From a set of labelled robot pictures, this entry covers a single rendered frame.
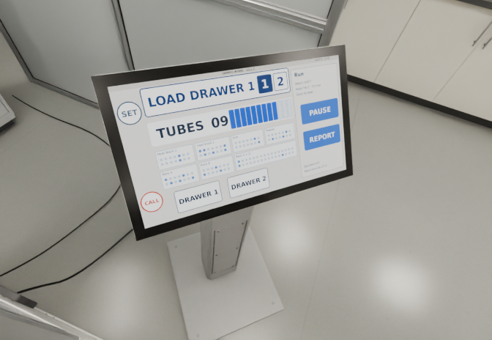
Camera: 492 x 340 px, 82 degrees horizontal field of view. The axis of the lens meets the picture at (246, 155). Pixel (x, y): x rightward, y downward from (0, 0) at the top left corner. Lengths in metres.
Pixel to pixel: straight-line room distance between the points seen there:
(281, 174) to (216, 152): 0.16
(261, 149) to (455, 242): 1.74
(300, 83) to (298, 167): 0.18
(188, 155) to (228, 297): 1.04
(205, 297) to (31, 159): 1.37
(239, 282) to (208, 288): 0.15
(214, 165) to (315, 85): 0.28
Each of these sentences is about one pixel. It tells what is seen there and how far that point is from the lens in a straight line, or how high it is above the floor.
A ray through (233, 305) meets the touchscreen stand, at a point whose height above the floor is 0.04.
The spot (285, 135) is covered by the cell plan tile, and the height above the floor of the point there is 1.07.
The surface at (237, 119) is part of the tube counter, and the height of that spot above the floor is 1.11.
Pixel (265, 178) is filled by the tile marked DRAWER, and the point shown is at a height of 1.00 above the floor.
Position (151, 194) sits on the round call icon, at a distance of 0.57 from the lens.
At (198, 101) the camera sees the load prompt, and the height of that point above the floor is 1.15.
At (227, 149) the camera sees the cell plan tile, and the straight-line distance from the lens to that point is 0.57.
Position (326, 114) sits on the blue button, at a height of 1.09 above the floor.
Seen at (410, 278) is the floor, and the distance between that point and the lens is 1.90.
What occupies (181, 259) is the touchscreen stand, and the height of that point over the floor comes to 0.04.
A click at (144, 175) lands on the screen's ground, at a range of 0.56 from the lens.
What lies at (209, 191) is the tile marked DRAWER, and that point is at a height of 1.01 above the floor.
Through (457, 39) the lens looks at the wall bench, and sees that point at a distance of 2.65.
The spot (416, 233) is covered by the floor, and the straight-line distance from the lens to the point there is 2.06.
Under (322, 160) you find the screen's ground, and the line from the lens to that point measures 0.68.
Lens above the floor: 1.51
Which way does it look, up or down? 51 degrees down
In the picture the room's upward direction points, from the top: 10 degrees clockwise
